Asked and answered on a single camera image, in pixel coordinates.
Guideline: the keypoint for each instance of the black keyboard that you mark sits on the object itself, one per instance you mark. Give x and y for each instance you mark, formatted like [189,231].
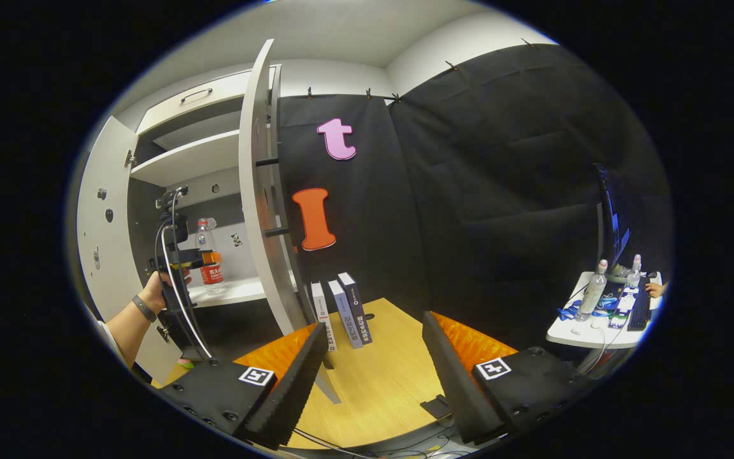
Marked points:
[641,312]

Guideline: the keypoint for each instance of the tall clear water bottle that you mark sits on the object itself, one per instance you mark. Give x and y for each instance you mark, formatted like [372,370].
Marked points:
[593,293]

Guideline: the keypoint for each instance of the white cabinet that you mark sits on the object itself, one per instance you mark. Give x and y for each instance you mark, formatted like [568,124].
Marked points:
[201,159]

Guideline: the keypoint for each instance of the black monitor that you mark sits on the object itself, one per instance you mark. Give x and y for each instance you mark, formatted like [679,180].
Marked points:
[610,223]

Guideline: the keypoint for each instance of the dark wristband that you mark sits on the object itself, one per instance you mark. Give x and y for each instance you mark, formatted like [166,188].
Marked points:
[144,308]

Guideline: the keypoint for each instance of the white cabinet door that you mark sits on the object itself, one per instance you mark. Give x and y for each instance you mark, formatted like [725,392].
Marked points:
[259,210]
[118,268]

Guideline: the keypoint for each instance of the small black device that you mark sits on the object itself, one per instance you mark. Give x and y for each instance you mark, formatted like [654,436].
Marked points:
[437,407]

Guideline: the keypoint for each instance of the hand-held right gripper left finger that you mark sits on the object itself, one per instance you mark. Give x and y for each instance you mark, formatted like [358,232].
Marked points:
[294,395]

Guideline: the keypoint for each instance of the grey blue book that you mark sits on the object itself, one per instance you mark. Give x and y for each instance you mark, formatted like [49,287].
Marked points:
[345,315]

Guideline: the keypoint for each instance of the black backdrop cloth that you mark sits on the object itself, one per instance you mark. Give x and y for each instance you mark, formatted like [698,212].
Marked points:
[501,191]

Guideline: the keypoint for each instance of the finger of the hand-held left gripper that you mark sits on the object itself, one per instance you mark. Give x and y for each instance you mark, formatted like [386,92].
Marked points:
[201,259]

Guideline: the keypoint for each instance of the dark navy book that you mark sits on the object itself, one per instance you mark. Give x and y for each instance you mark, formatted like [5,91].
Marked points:
[357,306]

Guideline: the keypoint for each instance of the clear bottle red label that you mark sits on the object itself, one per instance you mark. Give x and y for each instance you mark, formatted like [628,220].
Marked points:
[213,277]

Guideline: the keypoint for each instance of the small clear water bottle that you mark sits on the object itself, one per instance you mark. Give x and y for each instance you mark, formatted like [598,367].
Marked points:
[634,271]

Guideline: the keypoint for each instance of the white book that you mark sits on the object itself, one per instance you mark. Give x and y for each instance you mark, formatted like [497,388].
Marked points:
[320,312]

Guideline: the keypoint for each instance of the white desk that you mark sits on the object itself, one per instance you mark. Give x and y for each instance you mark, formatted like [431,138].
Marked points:
[571,335]

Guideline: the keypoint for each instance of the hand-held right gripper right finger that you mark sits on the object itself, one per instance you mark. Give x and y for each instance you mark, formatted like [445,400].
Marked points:
[456,389]

